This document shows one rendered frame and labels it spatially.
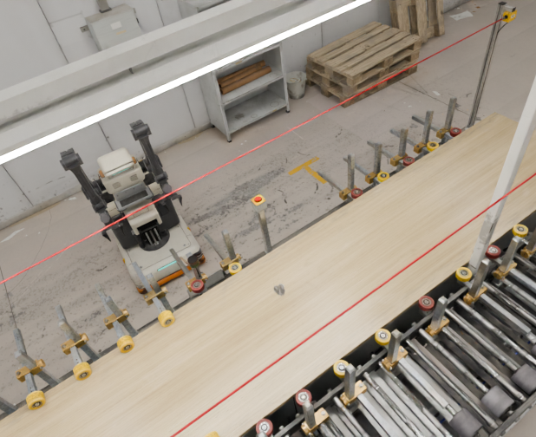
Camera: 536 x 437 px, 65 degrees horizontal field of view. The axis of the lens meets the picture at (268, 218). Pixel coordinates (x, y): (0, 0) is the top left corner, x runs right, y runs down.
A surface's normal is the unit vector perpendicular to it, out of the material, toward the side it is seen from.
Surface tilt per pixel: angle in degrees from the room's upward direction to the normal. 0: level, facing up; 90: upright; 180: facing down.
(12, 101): 90
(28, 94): 90
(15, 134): 61
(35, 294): 0
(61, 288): 0
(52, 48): 90
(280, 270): 0
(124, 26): 90
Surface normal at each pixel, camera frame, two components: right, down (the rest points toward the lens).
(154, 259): -0.13, -0.67
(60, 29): 0.56, 0.55
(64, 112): 0.42, 0.15
